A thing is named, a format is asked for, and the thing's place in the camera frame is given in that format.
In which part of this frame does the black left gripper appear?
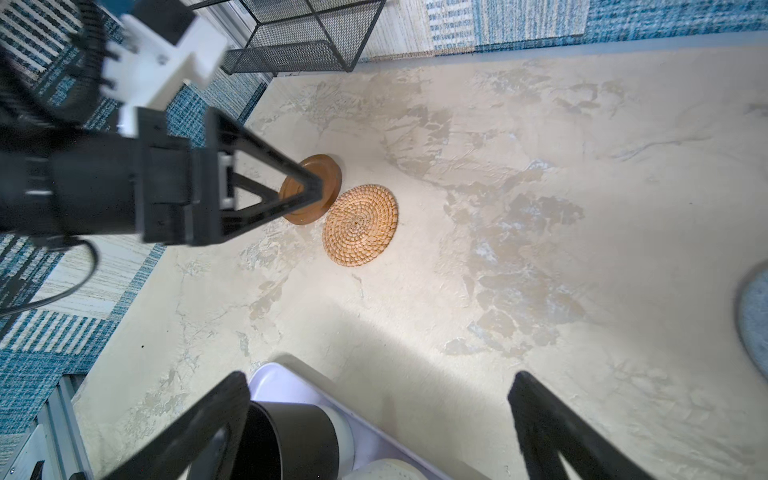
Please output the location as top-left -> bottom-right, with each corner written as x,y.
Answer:
1,107 -> 323,246

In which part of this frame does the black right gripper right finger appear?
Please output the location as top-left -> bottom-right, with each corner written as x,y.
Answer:
508,371 -> 651,479

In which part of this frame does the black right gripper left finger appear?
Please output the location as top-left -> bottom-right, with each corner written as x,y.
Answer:
106,371 -> 250,479

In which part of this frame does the black mug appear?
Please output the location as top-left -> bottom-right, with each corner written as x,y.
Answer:
231,401 -> 340,480

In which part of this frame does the brown wooden coaster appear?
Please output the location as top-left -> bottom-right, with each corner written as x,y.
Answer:
278,154 -> 343,226

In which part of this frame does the rattan woven round coaster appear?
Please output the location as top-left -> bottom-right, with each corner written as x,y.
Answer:
322,184 -> 399,267

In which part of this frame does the white speckled mug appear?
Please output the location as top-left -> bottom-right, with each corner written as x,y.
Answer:
323,407 -> 355,479

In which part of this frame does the blue woven round coaster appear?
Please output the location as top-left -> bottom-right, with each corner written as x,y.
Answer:
734,261 -> 767,379

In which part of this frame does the lilac plastic tray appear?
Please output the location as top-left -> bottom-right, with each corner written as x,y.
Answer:
248,362 -> 450,480

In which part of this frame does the black wire mesh shelf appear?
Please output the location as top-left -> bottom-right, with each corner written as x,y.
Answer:
187,0 -> 385,75

